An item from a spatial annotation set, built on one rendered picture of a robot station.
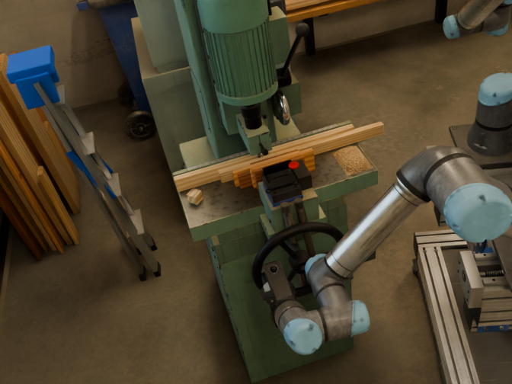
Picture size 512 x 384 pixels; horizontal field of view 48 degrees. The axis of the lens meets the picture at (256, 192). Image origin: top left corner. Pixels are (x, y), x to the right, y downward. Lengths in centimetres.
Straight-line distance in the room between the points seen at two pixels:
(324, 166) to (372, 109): 187
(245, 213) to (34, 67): 96
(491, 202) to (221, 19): 77
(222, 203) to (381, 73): 244
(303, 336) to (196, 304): 145
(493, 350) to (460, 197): 117
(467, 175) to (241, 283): 98
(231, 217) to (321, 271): 43
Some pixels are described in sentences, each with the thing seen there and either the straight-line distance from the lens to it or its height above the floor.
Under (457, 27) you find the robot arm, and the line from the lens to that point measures 207.
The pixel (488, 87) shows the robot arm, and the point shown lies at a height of 104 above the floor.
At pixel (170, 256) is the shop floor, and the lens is 293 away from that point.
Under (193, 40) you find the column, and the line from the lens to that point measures 178.
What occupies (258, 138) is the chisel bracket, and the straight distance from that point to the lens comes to 172.
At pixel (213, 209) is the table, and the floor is 90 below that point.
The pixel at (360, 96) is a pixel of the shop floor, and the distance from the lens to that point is 381.
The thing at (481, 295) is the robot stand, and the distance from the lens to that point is 171.
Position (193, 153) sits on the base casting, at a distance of 216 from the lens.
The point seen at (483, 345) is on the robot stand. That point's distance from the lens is 227.
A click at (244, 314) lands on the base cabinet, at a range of 206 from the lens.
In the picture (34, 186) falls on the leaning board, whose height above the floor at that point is 42.
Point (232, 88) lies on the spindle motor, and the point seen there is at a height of 126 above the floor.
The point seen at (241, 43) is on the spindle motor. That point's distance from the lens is 153.
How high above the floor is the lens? 207
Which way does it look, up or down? 41 degrees down
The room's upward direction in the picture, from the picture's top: 11 degrees counter-clockwise
